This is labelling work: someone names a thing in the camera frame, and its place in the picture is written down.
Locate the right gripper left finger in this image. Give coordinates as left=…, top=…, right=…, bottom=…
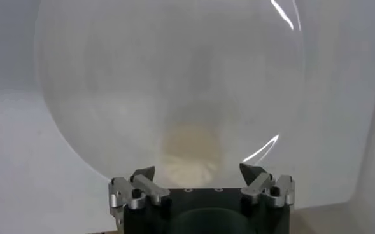
left=108, top=165, right=171, bottom=217

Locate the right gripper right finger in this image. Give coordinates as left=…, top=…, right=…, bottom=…
left=239, top=162, right=295, bottom=209

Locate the white steamed baozi bun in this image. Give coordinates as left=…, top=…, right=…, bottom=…
left=159, top=122, right=225, bottom=189

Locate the round white plate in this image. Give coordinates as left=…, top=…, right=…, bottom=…
left=34, top=0, right=306, bottom=191

